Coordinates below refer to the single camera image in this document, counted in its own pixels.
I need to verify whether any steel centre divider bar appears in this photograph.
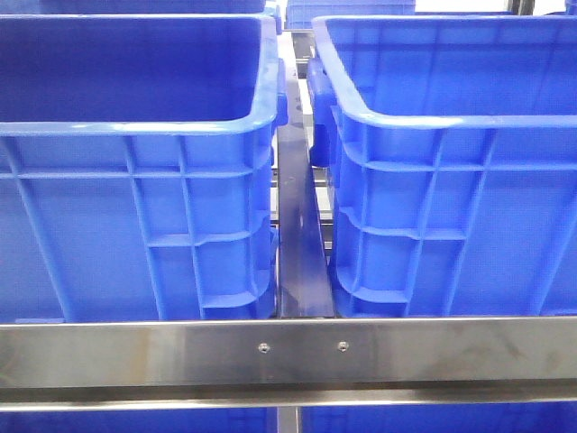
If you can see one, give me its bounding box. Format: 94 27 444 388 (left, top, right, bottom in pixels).
278 72 334 318

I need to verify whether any stainless steel front rail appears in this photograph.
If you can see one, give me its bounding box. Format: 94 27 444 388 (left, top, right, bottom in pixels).
1 317 576 411

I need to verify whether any large blue crate right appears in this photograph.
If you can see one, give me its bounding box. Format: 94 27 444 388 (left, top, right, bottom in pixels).
310 15 576 318

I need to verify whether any blue crate lower left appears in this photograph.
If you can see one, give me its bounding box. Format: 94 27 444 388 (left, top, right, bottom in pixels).
1 408 277 432

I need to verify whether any blue crate lower right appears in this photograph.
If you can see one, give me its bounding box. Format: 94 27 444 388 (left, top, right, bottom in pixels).
302 402 576 432

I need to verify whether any large blue crate left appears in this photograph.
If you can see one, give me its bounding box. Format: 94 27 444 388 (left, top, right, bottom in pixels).
1 14 287 323

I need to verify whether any large blue crate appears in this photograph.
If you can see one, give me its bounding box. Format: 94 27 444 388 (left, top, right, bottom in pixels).
1 14 287 323
310 15 576 318

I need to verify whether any blue crate rear right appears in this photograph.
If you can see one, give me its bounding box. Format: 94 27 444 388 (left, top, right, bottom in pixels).
285 0 416 30

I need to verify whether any blue crate rear left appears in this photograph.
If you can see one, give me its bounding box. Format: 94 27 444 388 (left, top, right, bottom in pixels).
29 0 282 34

